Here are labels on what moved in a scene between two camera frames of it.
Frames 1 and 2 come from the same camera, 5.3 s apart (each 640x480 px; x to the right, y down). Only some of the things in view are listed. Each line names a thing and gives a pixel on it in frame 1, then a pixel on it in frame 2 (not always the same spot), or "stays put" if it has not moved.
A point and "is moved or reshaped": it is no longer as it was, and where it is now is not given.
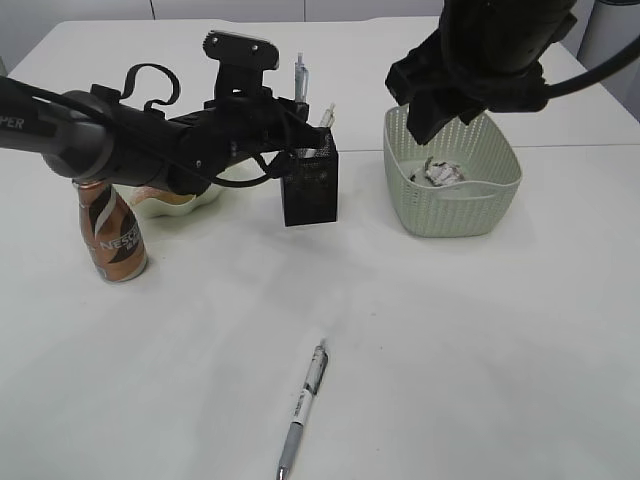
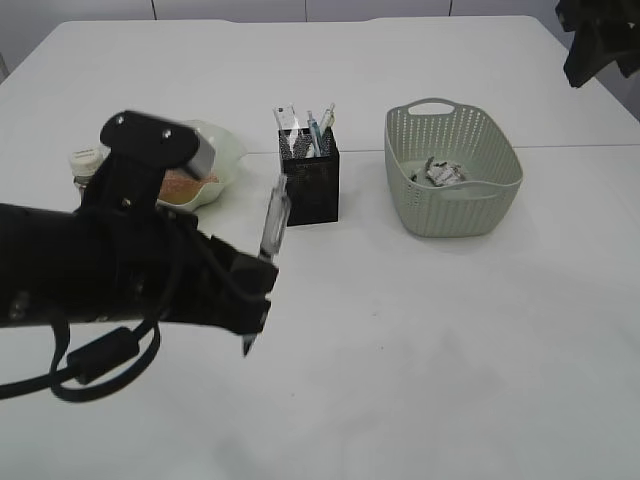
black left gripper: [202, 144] to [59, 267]
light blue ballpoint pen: [302, 79] is moved or reshaped
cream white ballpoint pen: [328, 116] stays put
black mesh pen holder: [310, 185] stays put
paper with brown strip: [443, 173] stays put
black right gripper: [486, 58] to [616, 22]
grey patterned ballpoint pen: [314, 379] to [275, 223]
